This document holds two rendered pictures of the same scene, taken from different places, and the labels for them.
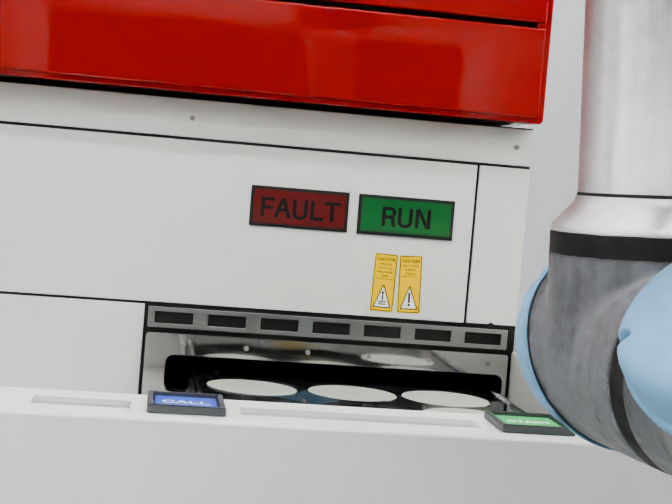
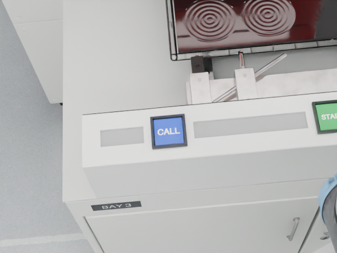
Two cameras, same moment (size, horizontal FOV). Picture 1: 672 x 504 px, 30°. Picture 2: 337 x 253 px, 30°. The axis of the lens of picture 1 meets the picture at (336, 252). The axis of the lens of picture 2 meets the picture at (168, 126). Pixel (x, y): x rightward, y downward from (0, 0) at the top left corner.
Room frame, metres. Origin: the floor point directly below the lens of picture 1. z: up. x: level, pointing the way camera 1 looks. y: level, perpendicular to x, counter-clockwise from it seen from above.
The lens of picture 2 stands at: (0.47, 0.02, 1.86)
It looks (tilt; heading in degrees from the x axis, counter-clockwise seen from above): 63 degrees down; 11
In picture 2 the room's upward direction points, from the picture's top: 7 degrees counter-clockwise
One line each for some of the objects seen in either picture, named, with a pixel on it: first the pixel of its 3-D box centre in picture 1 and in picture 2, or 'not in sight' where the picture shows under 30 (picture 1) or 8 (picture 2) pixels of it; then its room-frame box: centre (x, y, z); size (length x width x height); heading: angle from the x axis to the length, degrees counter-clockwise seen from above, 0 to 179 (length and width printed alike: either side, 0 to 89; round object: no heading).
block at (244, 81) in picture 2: not in sight; (246, 91); (1.03, -0.02, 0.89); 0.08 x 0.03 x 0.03; 8
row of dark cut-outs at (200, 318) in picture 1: (330, 328); not in sight; (1.51, 0.00, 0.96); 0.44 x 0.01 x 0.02; 98
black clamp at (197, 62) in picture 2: not in sight; (197, 67); (1.07, 0.06, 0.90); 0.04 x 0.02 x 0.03; 8
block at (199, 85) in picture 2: not in sight; (200, 96); (1.02, 0.05, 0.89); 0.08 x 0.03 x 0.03; 8
